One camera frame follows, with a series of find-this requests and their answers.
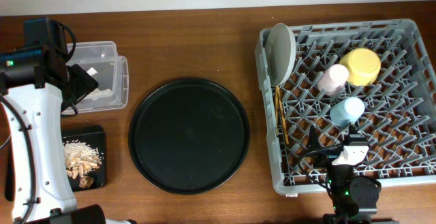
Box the pink cup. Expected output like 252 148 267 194
317 64 349 96

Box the clear plastic bin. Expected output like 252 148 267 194
67 41 129 113

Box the wooden chopstick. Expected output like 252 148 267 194
275 86 289 145
274 86 279 135

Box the black round tray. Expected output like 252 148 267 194
128 78 250 195

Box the white napkin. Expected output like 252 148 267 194
85 67 112 101

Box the blue cup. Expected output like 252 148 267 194
330 97 365 128

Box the yellow bowl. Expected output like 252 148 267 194
339 48 381 86

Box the grey dishwasher rack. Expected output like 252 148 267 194
255 19 435 197

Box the grey plate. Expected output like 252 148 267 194
265 23 296 86

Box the black rectangular tray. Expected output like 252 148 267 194
5 125 108 201

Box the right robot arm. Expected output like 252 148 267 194
303 125 382 224

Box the food scraps pile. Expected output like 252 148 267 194
63 140 104 190

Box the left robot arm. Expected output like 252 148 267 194
1 45 111 223

